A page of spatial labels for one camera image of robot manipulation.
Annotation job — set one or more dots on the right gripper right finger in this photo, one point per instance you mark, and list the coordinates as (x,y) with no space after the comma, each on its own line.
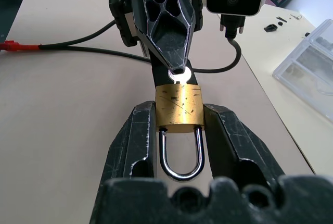
(229,143)

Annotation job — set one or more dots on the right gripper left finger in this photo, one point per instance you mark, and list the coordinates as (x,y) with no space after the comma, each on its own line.
(135,143)

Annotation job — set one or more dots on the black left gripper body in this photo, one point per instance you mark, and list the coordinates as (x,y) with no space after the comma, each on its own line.
(121,7)

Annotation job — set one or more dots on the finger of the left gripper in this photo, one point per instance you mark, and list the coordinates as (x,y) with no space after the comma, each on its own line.
(171,47)
(160,76)

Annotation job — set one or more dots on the small silver key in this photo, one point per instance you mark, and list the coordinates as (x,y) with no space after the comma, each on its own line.
(186,76)

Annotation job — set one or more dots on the brass padlock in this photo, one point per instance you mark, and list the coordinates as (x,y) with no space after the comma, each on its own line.
(179,106)

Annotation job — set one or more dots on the grey-beige table sheet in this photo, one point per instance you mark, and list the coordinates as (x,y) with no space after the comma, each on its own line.
(65,104)

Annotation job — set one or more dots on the black plastic clip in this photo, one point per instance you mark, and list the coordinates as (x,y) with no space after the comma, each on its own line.
(270,27)

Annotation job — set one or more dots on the cream table sheet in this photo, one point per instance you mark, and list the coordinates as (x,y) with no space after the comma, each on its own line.
(273,47)

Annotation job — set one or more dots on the clear plastic compartment box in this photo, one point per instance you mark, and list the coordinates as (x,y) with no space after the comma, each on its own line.
(309,73)

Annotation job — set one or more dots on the black pointed plastic pieces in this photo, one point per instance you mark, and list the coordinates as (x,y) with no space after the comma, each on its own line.
(281,20)

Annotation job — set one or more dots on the small black round part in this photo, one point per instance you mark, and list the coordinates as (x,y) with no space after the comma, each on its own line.
(306,34)

